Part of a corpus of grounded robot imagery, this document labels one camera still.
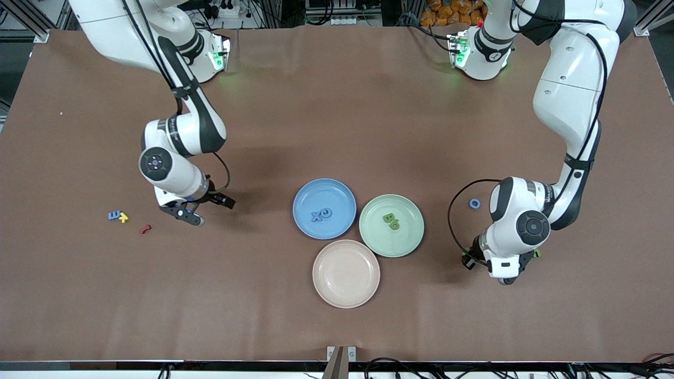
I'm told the black loose cable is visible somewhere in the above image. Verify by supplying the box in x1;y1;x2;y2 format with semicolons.
364;357;422;379

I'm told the metal table edge bracket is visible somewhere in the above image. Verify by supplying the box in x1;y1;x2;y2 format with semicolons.
326;346;357;363

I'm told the beige plate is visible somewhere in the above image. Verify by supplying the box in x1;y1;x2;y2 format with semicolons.
312;239;381;309

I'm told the white power strip with plugs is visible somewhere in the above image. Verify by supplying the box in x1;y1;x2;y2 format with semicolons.
208;0;240;19

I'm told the bag of orange items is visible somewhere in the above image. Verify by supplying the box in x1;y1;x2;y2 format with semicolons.
420;0;486;27

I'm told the brown table cover sheet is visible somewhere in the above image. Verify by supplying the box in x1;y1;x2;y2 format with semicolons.
0;26;674;364

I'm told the metal table edge rail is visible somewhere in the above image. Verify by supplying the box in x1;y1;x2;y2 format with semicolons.
0;360;674;372

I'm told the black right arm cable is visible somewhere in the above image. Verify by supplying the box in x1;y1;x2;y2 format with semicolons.
120;0;231;196

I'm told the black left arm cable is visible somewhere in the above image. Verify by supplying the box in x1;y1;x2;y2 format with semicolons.
448;0;609;258

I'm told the long white power strip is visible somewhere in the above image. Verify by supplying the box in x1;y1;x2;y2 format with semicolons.
331;15;383;26

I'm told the blue plate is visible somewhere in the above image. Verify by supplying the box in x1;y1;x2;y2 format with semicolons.
292;178;357;241

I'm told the aluminium frame profile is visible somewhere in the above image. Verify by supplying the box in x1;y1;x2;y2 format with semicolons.
0;0;72;43
632;0;674;37

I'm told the green plate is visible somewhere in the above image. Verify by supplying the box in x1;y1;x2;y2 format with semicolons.
359;194;425;258

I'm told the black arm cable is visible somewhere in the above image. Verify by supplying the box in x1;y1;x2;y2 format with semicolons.
448;0;609;258
120;0;231;196

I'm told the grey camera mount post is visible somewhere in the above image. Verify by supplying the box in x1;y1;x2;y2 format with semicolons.
321;346;346;379

